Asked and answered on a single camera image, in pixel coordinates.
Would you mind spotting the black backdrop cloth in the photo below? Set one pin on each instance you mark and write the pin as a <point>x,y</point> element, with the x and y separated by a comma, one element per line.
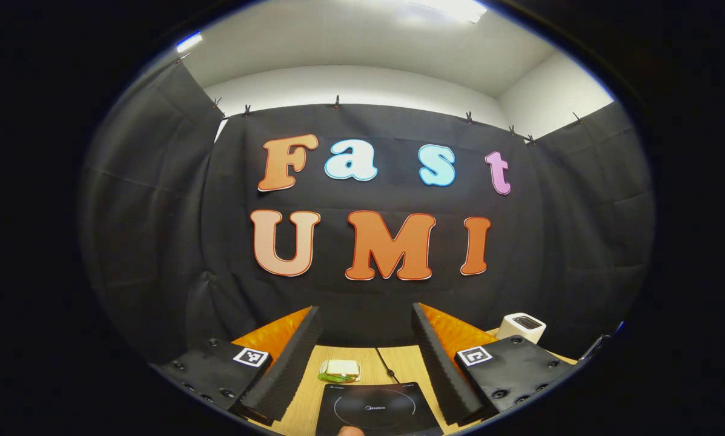
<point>550,242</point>

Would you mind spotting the white toaster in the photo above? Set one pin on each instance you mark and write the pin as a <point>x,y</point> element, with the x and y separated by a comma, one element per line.
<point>513,330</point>

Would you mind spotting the white sandwich plate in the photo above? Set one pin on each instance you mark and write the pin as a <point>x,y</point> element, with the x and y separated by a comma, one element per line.
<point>322,365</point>

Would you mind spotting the sandwich with lettuce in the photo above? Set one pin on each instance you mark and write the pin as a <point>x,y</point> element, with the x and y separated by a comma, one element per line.
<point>343,367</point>

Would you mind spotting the ceiling light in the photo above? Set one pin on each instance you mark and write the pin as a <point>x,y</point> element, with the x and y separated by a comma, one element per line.
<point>189,42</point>
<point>453,8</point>

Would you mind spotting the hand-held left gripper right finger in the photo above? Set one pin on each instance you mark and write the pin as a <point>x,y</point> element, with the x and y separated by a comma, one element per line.
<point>444,372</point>

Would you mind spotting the row of black cloth clips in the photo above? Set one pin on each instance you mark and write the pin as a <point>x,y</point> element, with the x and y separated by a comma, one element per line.
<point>337,102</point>

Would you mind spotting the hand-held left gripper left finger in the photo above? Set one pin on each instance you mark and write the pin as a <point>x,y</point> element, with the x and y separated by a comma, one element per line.
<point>289,369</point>

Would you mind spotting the black induction cooktop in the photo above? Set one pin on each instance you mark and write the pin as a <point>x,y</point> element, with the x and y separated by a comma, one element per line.
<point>398,412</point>

